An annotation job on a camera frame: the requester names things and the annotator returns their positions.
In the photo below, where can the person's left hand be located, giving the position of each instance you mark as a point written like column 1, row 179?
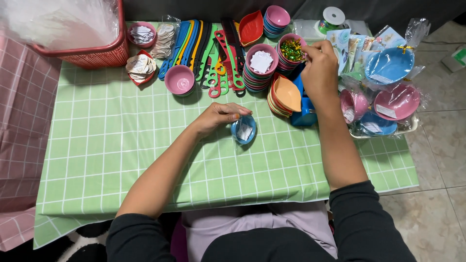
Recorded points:
column 213, row 118

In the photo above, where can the person's right hand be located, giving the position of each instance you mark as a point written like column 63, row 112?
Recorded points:
column 322, row 76

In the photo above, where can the small blue bowl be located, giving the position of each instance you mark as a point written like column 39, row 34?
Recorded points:
column 249, row 123
column 376, row 125

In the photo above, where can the white paper slip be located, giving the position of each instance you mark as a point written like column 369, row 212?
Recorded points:
column 244, row 132

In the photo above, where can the bowl stack with twist ties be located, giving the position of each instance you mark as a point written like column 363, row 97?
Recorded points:
column 287, row 63

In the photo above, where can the bundle of floral card packets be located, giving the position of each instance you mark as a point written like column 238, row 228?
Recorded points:
column 346, row 45

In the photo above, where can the heap of green gold ties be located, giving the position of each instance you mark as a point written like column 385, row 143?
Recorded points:
column 291, row 50

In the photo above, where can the stack of leaf-shaped dishes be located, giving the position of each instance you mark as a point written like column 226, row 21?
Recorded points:
column 285, row 96

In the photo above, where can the blue plastic container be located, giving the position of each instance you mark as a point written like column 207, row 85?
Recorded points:
column 304, row 114

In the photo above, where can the wrapped small pink bowl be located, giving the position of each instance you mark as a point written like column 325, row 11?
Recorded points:
column 354, row 105

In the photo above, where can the white plastic box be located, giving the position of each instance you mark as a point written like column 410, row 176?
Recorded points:
column 307, row 31

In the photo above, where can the empty pink plastic bowl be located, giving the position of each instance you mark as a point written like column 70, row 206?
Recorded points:
column 179, row 80

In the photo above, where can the green ribbon spool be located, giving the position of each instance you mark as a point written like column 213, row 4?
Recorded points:
column 332, row 19

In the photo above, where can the bowl stack with white cards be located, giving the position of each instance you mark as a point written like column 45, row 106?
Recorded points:
column 260, row 71

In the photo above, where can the row of coloured plastic combs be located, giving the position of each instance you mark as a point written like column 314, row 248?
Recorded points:
column 204, row 51

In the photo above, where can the wrapped large blue bowl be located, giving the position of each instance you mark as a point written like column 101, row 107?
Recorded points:
column 389, row 65

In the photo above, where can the stack of empty coloured bowls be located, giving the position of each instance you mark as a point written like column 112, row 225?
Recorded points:
column 276, row 20

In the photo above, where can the wrapped small blue bowl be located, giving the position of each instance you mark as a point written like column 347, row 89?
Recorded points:
column 376, row 125

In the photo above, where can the wrapped large pink bowl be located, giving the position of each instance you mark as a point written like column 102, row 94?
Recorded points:
column 397, row 102

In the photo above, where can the green checked tablecloth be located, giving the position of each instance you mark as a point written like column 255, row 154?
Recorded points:
column 145, row 163

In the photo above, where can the red leaf-shaped dish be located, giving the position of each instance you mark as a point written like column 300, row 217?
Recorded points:
column 251, row 28

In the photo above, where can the red dish with round tags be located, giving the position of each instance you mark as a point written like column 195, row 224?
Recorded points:
column 140, row 67

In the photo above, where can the pack of round paper tags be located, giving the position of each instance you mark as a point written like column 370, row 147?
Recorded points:
column 164, row 40

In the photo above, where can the white plastic tray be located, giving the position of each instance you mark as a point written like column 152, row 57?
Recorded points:
column 409, row 127

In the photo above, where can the pink bowl with paper slips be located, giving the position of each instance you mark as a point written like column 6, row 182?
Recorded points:
column 142, row 35

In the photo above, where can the person's lilac garment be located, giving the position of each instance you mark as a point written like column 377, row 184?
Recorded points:
column 255, row 225

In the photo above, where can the white and green box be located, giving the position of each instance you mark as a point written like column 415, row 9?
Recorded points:
column 455, row 58

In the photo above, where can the red plastic basket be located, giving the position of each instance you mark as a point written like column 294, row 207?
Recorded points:
column 94, row 54

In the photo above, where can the person's black long-sleeved top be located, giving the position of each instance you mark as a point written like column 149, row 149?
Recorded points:
column 367, row 229

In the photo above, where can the black and white rug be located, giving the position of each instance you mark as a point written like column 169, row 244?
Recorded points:
column 83, row 243

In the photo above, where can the heap of clear plastic bags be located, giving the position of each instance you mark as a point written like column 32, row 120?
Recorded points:
column 58, row 22

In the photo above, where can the pink checked cloth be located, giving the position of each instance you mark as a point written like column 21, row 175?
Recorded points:
column 22, row 127

